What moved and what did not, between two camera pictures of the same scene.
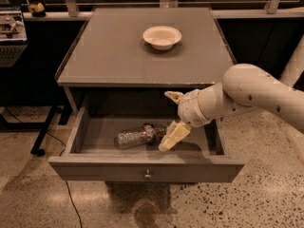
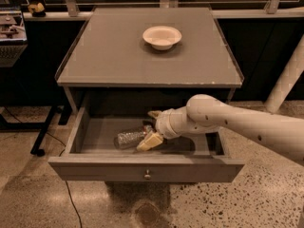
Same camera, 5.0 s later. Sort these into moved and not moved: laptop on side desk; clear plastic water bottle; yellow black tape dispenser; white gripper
Moved: white gripper
Not moved: clear plastic water bottle; yellow black tape dispenser; laptop on side desk
